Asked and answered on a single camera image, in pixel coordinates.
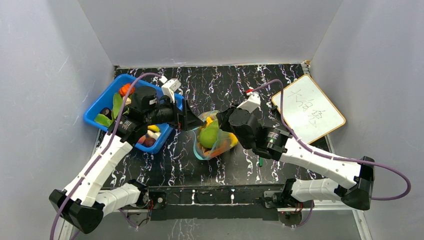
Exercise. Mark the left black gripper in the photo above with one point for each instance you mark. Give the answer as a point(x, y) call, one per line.
point(188, 120)

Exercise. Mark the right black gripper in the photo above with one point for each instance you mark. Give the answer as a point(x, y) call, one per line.
point(223, 117)

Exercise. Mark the green cabbage toy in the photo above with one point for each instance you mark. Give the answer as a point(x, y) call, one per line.
point(208, 135)

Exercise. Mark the yellow banana toy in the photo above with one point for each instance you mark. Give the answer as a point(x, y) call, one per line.
point(233, 140)

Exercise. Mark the clear zip top bag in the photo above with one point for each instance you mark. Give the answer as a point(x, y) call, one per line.
point(208, 117)

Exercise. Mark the orange papaya slice toy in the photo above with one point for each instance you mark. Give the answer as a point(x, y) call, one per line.
point(218, 149)

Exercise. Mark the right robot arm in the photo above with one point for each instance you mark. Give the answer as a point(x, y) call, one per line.
point(348, 182)

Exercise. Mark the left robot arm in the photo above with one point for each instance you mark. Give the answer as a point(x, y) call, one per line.
point(88, 183)

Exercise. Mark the white dry erase board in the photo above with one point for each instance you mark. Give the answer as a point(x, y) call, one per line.
point(307, 110)

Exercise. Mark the blue plastic bin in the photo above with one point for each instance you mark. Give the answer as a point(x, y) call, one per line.
point(106, 99)

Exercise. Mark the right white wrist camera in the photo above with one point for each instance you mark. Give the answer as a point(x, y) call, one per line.
point(252, 102)

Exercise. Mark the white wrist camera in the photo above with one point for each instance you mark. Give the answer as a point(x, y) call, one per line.
point(169, 87)
point(252, 102)

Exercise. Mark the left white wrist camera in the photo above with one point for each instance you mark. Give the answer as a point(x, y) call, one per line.
point(169, 87)

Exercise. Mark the aluminium frame rail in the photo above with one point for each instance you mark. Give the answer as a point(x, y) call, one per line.
point(238, 202)

